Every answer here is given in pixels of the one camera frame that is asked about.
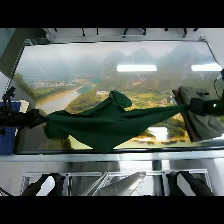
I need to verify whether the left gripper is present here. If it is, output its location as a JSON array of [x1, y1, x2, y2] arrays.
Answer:
[[21, 108, 48, 130]]

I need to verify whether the grey-green garment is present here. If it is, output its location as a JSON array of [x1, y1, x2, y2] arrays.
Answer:
[[171, 85, 224, 143]]

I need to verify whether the blue garment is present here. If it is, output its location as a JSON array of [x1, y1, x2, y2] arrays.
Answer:
[[0, 101, 22, 156]]

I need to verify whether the dark green shirt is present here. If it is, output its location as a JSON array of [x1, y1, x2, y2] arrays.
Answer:
[[43, 89, 190, 153]]

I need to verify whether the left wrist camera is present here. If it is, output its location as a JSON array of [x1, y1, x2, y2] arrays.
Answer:
[[1, 86, 17, 105]]

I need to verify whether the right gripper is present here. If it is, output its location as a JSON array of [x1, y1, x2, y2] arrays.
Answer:
[[187, 97, 210, 117]]

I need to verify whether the silver frame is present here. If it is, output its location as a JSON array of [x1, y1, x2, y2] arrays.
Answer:
[[0, 34, 224, 197]]

